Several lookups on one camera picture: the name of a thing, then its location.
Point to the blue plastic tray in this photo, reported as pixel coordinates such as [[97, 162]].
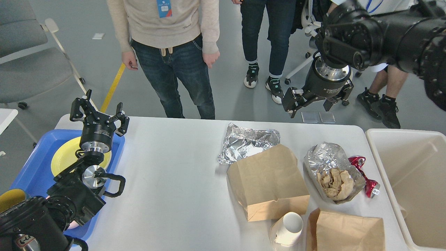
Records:
[[36, 176]]

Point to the beige plastic bin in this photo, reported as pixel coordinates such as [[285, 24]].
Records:
[[412, 164]]

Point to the foil ball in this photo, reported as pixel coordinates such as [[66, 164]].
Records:
[[336, 180]]

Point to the brown paper bag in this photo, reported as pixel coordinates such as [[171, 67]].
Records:
[[269, 184], [335, 231]]

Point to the person in beige sweater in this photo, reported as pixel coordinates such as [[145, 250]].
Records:
[[171, 41]]

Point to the grey chair at left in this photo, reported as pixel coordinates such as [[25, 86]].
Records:
[[26, 71]]

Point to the person in dark jeans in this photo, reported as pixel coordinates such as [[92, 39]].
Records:
[[280, 15]]

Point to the white side table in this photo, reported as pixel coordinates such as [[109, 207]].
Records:
[[7, 115]]

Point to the white paper cup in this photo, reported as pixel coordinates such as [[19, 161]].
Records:
[[285, 233]]

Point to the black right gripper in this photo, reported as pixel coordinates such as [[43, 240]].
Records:
[[321, 81]]

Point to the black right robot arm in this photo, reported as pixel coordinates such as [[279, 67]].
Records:
[[412, 40]]

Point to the yellow plastic plate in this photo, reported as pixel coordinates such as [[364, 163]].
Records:
[[65, 156]]

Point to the aluminium foil sheet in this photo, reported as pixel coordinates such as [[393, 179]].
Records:
[[240, 142]]

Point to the seated person in white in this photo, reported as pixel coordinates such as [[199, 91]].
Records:
[[379, 100]]

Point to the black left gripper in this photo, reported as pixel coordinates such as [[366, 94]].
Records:
[[96, 136]]

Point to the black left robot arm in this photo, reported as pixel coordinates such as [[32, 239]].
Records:
[[38, 223]]

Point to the teal yellow mug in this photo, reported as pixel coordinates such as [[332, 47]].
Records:
[[10, 198]]

